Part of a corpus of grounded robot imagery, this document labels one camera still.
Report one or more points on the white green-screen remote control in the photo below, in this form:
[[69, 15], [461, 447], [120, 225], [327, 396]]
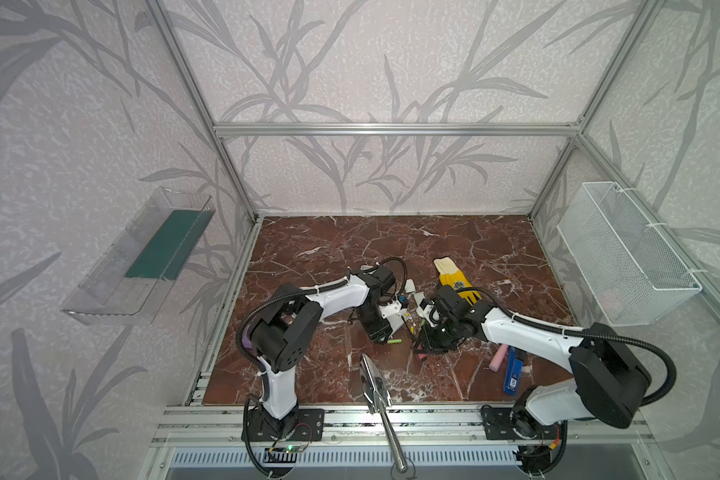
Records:
[[397, 320]]

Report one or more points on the yellow black work glove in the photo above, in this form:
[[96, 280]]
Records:
[[450, 275]]

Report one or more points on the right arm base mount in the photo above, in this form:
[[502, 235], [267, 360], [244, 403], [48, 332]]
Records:
[[502, 423]]

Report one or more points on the clear plastic wall shelf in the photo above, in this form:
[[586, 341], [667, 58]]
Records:
[[134, 277]]

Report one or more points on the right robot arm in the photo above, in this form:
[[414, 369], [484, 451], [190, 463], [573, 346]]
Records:
[[612, 376]]

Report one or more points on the white wire wall basket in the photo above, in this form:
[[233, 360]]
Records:
[[635, 276]]

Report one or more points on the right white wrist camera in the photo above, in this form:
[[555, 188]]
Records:
[[425, 307]]

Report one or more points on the metal trowel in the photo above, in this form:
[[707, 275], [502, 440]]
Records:
[[378, 400]]

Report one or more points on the blue lighter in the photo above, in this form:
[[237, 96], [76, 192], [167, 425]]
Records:
[[514, 365]]

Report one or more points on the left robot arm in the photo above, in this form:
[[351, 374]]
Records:
[[276, 335]]

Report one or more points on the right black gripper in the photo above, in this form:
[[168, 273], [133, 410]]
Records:
[[431, 336]]

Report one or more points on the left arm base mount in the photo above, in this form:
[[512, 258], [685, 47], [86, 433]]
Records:
[[302, 424]]

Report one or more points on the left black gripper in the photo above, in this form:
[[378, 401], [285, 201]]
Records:
[[378, 327]]

